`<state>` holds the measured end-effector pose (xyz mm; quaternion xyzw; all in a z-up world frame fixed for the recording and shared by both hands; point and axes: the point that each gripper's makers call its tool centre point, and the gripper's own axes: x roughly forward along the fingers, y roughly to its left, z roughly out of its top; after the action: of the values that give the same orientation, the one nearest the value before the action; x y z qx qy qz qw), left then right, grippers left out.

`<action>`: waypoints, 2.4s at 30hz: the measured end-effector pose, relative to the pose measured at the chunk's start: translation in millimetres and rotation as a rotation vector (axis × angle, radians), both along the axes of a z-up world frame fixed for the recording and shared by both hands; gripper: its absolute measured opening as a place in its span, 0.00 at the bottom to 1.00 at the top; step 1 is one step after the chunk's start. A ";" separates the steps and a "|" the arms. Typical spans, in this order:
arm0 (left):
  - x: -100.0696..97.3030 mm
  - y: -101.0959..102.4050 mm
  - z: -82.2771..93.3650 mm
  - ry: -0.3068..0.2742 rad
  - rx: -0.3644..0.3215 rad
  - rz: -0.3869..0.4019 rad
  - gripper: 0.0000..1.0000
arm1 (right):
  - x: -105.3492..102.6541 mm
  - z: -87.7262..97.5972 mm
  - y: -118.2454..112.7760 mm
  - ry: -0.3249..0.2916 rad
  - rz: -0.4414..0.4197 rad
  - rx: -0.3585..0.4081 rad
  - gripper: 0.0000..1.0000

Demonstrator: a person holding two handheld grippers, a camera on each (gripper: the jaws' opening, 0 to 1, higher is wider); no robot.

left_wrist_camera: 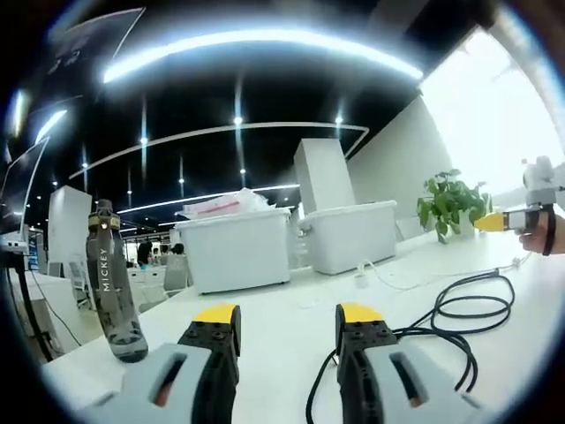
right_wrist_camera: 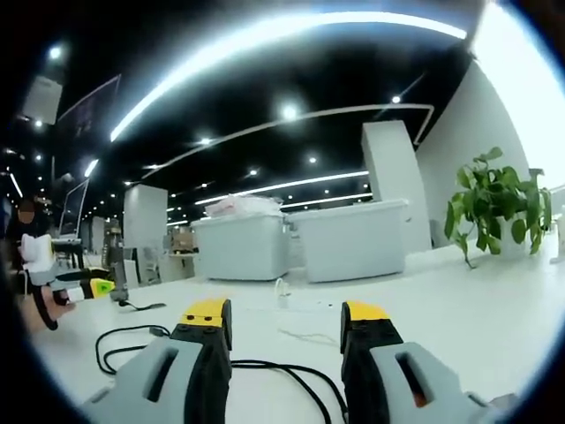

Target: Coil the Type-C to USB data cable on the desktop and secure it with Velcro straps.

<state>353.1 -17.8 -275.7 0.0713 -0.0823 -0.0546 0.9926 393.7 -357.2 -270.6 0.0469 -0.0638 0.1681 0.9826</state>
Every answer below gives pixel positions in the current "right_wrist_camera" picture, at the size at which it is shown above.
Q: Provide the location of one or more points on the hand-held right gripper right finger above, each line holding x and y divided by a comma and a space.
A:
375, 366

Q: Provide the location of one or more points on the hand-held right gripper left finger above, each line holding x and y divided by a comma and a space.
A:
176, 371

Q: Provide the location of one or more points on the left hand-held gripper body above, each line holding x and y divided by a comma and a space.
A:
37, 258

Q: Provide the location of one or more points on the white desktop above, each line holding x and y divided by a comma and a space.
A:
463, 309

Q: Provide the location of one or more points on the person's left hand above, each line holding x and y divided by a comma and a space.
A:
59, 302

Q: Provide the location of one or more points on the grey metal stand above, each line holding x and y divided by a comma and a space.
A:
118, 269

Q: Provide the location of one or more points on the cardboard boxes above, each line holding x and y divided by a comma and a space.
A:
183, 242

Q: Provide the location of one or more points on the large white plastic storage box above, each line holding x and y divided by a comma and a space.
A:
353, 243

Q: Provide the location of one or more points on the hanging white sign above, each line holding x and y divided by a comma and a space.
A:
42, 99

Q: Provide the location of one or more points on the hanging purple screen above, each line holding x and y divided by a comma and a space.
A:
90, 108

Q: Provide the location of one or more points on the pile of white bags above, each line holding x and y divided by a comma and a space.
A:
247, 205

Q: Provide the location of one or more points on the white plant pot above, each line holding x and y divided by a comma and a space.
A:
512, 240

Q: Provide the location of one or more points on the green potted plant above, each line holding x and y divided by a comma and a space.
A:
490, 190

